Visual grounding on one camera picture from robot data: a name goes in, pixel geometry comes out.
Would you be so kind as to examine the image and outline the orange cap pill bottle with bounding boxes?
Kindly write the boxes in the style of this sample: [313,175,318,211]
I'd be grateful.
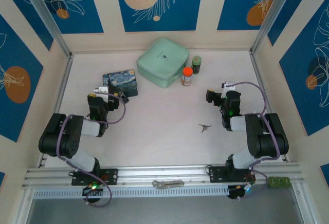
[181,66,194,87]

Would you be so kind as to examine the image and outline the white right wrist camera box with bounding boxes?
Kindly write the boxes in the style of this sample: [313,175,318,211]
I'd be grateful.
[221,81,236,91]

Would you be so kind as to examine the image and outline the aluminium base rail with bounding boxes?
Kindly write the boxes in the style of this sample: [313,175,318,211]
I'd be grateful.
[21,162,304,190]

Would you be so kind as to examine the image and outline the starry night mouse pad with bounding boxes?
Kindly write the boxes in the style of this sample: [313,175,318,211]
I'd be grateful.
[102,69,139,99]

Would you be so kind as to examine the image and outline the green terminal block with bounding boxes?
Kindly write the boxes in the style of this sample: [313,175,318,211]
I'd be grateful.
[268,176,291,190]

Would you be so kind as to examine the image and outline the mint green zip pouch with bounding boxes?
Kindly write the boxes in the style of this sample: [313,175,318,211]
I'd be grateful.
[136,37,191,89]

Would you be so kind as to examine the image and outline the white slotted cable duct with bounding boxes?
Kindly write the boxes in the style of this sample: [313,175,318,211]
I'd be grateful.
[32,184,230,200]

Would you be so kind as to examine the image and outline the aluminium frame post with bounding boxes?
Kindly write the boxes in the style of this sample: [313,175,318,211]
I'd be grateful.
[249,0,300,55]
[17,0,73,58]

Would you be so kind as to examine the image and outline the silver flat metal piece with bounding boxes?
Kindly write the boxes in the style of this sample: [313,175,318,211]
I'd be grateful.
[152,179,185,189]

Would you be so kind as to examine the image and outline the silver keys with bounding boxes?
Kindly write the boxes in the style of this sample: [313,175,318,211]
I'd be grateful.
[198,123,212,134]

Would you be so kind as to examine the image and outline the black controller board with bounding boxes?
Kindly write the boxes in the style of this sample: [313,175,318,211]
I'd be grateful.
[228,184,252,200]
[82,184,104,204]

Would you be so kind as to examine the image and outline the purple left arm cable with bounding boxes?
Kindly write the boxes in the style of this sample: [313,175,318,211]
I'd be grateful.
[56,92,127,207]

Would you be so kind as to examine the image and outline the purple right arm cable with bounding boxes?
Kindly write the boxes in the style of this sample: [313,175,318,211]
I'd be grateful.
[227,81,281,202]

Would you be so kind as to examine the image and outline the green cap dark bottle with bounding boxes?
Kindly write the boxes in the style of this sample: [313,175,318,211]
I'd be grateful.
[191,55,202,75]

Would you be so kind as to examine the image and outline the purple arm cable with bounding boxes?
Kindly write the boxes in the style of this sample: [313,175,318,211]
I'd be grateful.
[56,92,127,207]
[227,81,281,202]

